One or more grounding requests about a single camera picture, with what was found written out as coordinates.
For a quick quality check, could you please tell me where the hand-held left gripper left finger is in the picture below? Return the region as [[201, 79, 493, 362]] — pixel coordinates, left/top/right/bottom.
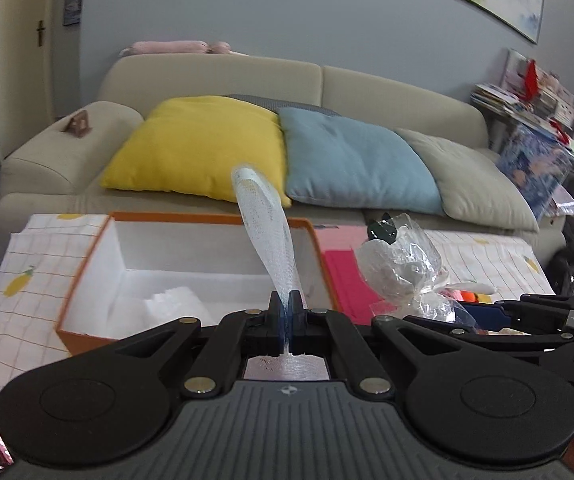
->
[[116, 290, 288, 397]]

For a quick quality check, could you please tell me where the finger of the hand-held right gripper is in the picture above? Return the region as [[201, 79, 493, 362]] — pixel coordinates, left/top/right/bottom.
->
[[402, 314, 574, 359], [466, 294, 574, 331]]

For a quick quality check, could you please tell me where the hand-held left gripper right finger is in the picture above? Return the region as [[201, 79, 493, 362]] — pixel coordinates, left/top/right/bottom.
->
[[289, 291, 464, 399]]

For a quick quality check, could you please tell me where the white foam net sleeve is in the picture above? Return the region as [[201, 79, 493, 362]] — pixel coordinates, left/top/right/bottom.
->
[[231, 162, 329, 382]]

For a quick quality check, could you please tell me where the clear plastic bag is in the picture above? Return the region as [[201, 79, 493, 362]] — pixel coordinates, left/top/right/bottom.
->
[[355, 212, 460, 325]]

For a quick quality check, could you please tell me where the orange box with white lining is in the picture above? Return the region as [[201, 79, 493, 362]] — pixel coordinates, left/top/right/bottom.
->
[[55, 212, 341, 357]]

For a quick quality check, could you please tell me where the magenta mat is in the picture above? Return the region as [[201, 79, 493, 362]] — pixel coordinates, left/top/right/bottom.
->
[[323, 249, 394, 325]]

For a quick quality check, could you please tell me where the pink cardboard box lid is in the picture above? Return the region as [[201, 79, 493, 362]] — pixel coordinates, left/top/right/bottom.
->
[[312, 225, 374, 253]]

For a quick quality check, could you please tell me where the dark green cat-shaped clip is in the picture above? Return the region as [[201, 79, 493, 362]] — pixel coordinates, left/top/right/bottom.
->
[[368, 212, 401, 244]]

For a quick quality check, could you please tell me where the beige pillow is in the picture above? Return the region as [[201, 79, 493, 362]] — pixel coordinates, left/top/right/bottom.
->
[[394, 127, 541, 234]]

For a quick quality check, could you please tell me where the light blue pillow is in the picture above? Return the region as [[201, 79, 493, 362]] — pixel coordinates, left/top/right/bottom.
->
[[277, 107, 446, 217]]

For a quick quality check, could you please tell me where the yellow pillow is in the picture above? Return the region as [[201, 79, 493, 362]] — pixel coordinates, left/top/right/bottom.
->
[[99, 95, 293, 209]]

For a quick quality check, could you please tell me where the pile of books and magazines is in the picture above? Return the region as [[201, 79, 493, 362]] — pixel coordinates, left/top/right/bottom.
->
[[470, 48, 574, 162]]

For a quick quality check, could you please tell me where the beige sofa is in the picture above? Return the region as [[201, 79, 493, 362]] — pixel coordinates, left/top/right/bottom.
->
[[0, 52, 568, 262]]

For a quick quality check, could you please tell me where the checked lemon print tablecloth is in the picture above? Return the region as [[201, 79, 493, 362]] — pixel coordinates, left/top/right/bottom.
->
[[0, 212, 559, 397]]

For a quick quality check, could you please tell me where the small brown card stand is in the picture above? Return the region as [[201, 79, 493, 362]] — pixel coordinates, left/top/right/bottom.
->
[[61, 109, 93, 137]]

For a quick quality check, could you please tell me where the pink plush toy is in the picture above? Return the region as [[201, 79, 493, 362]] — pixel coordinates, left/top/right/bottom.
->
[[119, 40, 249, 57]]

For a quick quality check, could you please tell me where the cream door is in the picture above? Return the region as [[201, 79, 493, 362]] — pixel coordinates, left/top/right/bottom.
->
[[0, 0, 86, 126]]

